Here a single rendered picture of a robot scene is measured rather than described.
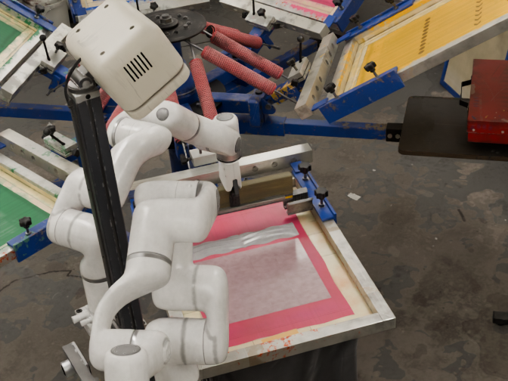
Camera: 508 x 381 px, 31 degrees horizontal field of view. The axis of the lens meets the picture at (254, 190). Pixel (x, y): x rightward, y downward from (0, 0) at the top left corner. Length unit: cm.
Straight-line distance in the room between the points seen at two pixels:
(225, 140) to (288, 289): 48
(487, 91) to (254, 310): 125
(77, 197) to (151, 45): 67
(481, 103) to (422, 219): 138
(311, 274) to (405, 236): 175
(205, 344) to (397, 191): 299
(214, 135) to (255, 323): 54
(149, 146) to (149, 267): 65
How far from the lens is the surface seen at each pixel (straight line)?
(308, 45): 412
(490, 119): 320
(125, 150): 226
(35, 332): 418
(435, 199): 470
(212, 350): 187
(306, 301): 266
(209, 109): 329
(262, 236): 290
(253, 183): 282
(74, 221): 223
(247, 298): 268
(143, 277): 167
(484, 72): 349
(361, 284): 265
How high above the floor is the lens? 272
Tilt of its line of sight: 35 degrees down
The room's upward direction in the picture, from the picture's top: 5 degrees counter-clockwise
